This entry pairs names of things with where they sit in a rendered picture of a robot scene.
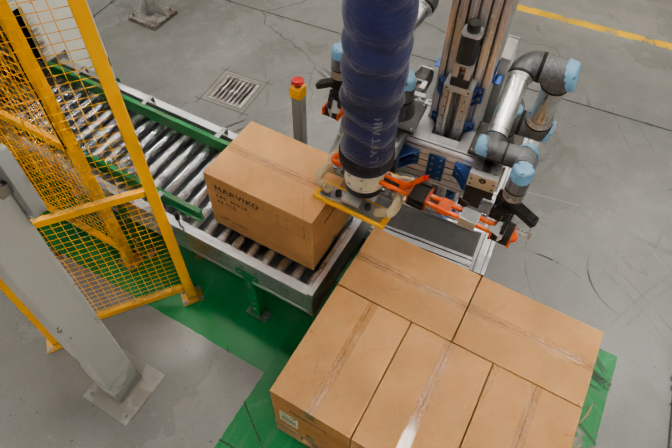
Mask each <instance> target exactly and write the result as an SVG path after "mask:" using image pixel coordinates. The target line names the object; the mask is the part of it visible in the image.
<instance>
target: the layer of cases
mask: <svg viewBox="0 0 672 448"><path fill-rule="evenodd" d="M480 278H481V275H478V274H476V273H474V272H472V271H470V270H467V269H465V268H463V267H461V266H459V265H457V264H454V263H452V262H450V261H448V260H446V259H444V258H441V257H439V256H437V255H435V254H433V253H431V252H428V251H426V250H424V249H422V248H420V247H418V246H415V245H413V244H411V243H409V242H407V241H405V240H402V239H400V238H398V237H396V236H394V235H392V234H389V233H387V232H385V231H383V230H381V229H378V228H376V227H374V228H373V230H372V231H371V233H370V234H369V236H368V238H367V239H366V241H365V242H364V244H363V245H362V247H361V248H360V250H359V252H358V253H357V255H356V256H355V258H354V259H353V261H352V263H351V264H350V266H349V267H348V269H347V270H346V272H345V273H344V275H343V277H342V278H341V280H340V281H339V283H338V285H337V286H336V287H335V289H334V291H333V292H332V294H331V295H330V297H329V298H328V300H327V301H326V303H325V305H324V306H323V308H322V309H321V311H320V312H319V314H318V316H317V317H316V319H315V320H314V322H313V323H312V325H311V326H310V328H309V330H308V331H307V333H306V334H305V336H304V337H303V339H302V340H301V342H300V344H299V345H298V347H297V348H296V350H295V351H294V353H293V354H292V356H291V358H290V359H289V361H288V362H287V364H286V365H285V367H284V369H283V370H282V372H281V373H280V375H279V376H278V378H277V379H276V381H275V383H274V384H273V386H272V387H271V389H270V395H271V399H272V404H273V408H274V413H275V417H276V419H277V420H278V421H280V422H282V423H283V424H285V425H287V426H288V427H290V428H291V429H293V430H295V431H296V432H298V433H300V434H301V435H303V436H305V437H306V438H308V439H309V440H311V441H313V442H314V443H316V444H318V445H319V446H321V447H323V448H572V444H573V441H574V437H575V434H576V430H577V426H578V423H579V419H580V416H581V412H582V408H583V405H584V402H585V398H586V395H587V391H588V387H589V384H590V380H591V377H592V373H593V370H594V366H595V363H596V359H597V356H598V352H599V348H600V345H601V341H602V338H603V334H604V332H602V331H600V330H598V329H596V328H593V327H591V326H589V325H587V324H585V323H583V322H580V321H578V320H576V319H574V318H572V317H570V316H567V315H565V314H563V313H561V312H559V311H556V310H554V309H552V308H550V307H548V306H546V305H543V304H541V303H539V302H537V301H535V300H533V299H530V298H528V297H526V296H524V295H522V294H520V293H517V292H515V291H513V290H511V289H509V288H507V287H504V286H502V285H500V284H498V283H496V282H494V281H491V280H489V279H487V278H485V277H482V278H481V280H480ZM479 281H480V282H479ZM478 283H479V285H478ZM477 285H478V287H477ZM476 287H477V289H476ZM475 290H476V291H475ZM474 292H475V293H474ZM473 294H474V295H473ZM472 297H473V298H472ZM471 299H472V300H471ZM470 301H471V302H470Z"/></svg>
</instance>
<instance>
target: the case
mask: <svg viewBox="0 0 672 448"><path fill-rule="evenodd" d="M329 155H330V154H328V153H325V152H323V151H321V150H318V149H316V148H314V147H311V146H309V145H307V144H304V143H302V142H300V141H297V140H295V139H293V138H290V137H288V136H286V135H283V134H281V133H279V132H276V131H274V130H272V129H269V128H267V127H265V126H262V125H260V124H258V123H255V122H253V121H251V122H250V123H249V124H248V125H247V126H246V127H245V128H244V129H243V130H242V131H241V132H240V133H239V134H238V136H237V137H236V138H235V139H234V140H233V141H232V142H231V143H230V144H229V145H228V146H227V147H226V148H225V149H224V150H223V151H222V152H221V153H220V154H219V155H218V157H217V158H216V159H215V160H214V161H213V162H212V163H211V164H210V165H209V166H208V167H207V168H206V169H205V170H204V171H203V174H204V178H205V182H206V186H207V189H208V193H209V197H210V201H211V204H212V208H213V212H214V216H215V220H216V222H218V223H220V224H222V225H224V226H226V227H228V228H230V229H232V230H234V231H236V232H238V233H240V234H242V235H244V236H246V237H248V238H250V239H252V240H254V241H256V242H258V243H260V244H262V245H264V246H266V247H268V248H270V249H272V250H274V251H276V252H278V253H280V254H282V255H284V256H286V257H288V258H290V259H292V260H294V261H296V262H298V263H300V264H302V265H304V266H305V267H307V268H309V269H311V270H314V269H315V268H316V266H317V265H318V263H319V262H320V260H321V259H322V257H323V256H324V254H325V253H326V251H327V250H328V249H329V247H330V246H331V244H332V243H333V241H334V240H335V238H336V237H337V235H338V234H339V232H340V231H341V229H342V228H343V227H344V225H345V224H346V222H347V221H348V219H349V218H350V216H351V215H350V214H348V213H346V212H344V211H341V210H339V209H337V208H335V207H333V206H331V205H329V204H327V203H325V202H323V201H320V200H318V199H316V198H314V197H313V193H314V192H315V191H316V190H317V188H318V187H319V186H317V185H316V184H315V182H314V176H315V174H316V172H317V170H318V168H319V167H321V165H323V164H325V163H326V162H327V161H328V157H329ZM327 163H328V162H327ZM323 179H324V180H327V181H329V182H331V183H333V184H335V185H337V186H340V187H342V188H344V189H346V188H345V185H344V179H342V178H340V177H338V176H336V175H334V174H331V173H329V172H328V173H327V174H326V175H325V176H324V178H323Z"/></svg>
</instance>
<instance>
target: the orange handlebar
mask: <svg viewBox="0 0 672 448"><path fill-rule="evenodd" d="M337 158H339V153H335V154H333V155H332V157H331V161H332V163H333V164H335V165H337V166H340V167H342V166H341V164H340V161H339V160H337ZM342 168H343V167H342ZM384 178H387V179H389V180H392V181H393V182H396V183H398V184H400V185H402V184H404V183H407V182H404V181H402V180H400V179H398V178H395V177H393V176H391V175H389V174H385V176H384ZM378 184H380V185H382V186H384V187H386V188H388V189H391V190H393V191H395V192H397V193H400V194H402V195H404V196H406V195H407V192H408V191H406V190H403V189H401V188H399V187H397V186H395V185H392V184H390V183H388V182H386V181H383V180H380V182H379V183H378ZM430 199H432V200H434V201H436V202H439V204H438V205H437V204H435V203H433V202H430V201H427V203H426V206H428V207H431V208H433V209H435V210H436V212H438V213H440V214H442V215H444V216H446V217H447V216H451V217H453V218H455V219H457V220H459V216H460V215H459V214H457V213H455V212H453V211H450V210H451V209H454V210H457V211H459V212H461V213H462V211H463V209H464V208H463V207H461V206H459V205H456V204H454V201H452V200H449V199H447V198H445V197H442V198H441V197H438V196H436V195H434V194H432V195H431V197H430ZM479 221H481V222H484V223H486V224H488V225H490V226H493V224H494V222H495V221H493V220H490V219H488V218H486V217H484V216H480V218H479ZM475 228H477V229H479V230H482V231H484V232H486V233H488V234H489V232H490V231H489V229H488V227H486V226H484V225H482V224H480V223H477V224H476V226H475ZM517 239H518V234H517V232H515V234H514V236H513V238H512V240H511V242H510V243H513V242H515V241H516V240H517Z"/></svg>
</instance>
